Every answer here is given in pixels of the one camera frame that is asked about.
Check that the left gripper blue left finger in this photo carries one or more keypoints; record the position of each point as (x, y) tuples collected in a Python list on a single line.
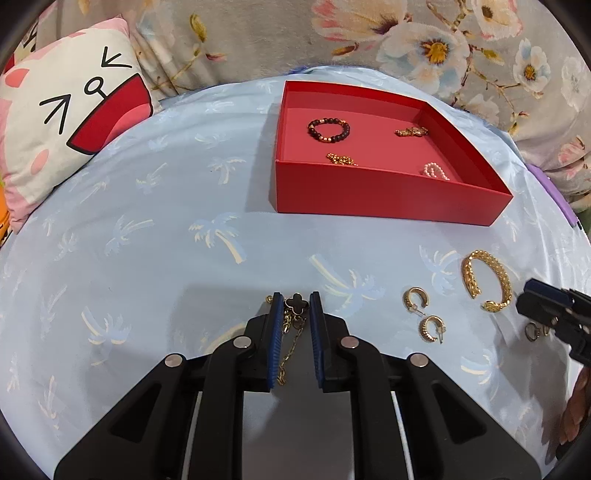
[(250, 361)]

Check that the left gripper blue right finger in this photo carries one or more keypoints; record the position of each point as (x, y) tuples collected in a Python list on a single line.
[(341, 359)]

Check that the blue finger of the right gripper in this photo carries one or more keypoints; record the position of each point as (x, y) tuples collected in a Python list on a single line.
[(548, 311), (537, 289)]

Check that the gold woven bangle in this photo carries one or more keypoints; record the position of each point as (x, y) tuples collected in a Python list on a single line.
[(486, 278)]

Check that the gold hoop earring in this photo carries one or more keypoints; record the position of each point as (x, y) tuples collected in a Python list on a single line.
[(432, 329), (416, 300)]

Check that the gold wrist watch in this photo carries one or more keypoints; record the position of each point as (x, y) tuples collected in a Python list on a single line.
[(414, 131)]

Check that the person's right hand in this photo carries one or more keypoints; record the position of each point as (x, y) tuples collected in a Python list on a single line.
[(576, 412)]

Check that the purple mat edge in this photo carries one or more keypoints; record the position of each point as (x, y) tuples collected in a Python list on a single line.
[(555, 194)]

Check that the light blue palm cloth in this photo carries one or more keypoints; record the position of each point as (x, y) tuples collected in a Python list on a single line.
[(167, 241)]

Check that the red cardboard tray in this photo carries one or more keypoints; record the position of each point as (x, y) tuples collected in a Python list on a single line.
[(337, 154)]

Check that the grey floral blanket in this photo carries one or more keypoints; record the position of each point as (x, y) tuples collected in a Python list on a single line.
[(509, 62)]

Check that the cat face pillow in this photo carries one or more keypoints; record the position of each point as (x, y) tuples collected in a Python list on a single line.
[(62, 105)]

